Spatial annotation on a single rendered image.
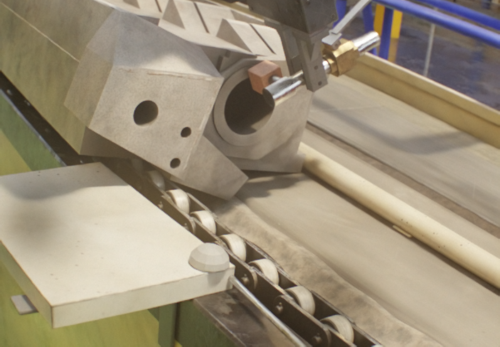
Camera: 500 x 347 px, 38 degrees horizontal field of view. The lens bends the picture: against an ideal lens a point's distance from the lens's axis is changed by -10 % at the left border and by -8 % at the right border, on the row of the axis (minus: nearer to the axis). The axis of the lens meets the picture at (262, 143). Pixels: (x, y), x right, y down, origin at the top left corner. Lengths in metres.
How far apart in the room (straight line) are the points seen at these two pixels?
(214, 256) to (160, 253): 0.06
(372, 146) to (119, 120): 0.59
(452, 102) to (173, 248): 0.89
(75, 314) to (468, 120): 1.04
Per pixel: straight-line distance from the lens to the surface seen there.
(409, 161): 1.34
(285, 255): 0.97
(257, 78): 1.05
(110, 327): 1.03
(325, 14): 0.95
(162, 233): 0.86
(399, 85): 1.71
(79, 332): 1.16
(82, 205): 0.91
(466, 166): 1.38
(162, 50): 0.94
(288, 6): 0.95
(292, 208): 1.08
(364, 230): 1.05
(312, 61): 1.01
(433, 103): 1.64
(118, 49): 0.91
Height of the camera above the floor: 1.18
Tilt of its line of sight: 19 degrees down
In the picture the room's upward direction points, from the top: 8 degrees clockwise
